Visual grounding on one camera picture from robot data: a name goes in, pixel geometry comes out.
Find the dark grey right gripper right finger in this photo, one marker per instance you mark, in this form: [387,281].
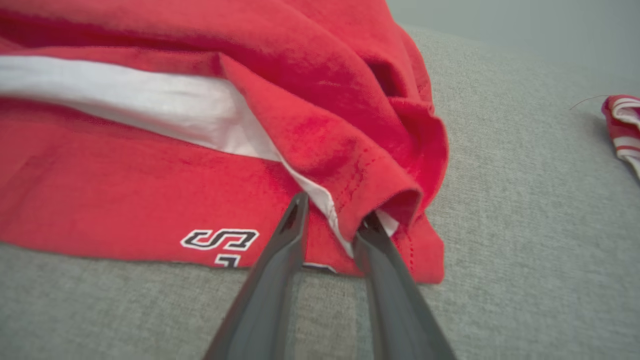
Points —
[400,310]

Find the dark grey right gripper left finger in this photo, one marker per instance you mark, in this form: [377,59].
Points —
[270,300]

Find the red and white garment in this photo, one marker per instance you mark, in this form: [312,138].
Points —
[150,175]

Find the red white striped cloth piece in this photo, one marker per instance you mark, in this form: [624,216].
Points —
[622,130]

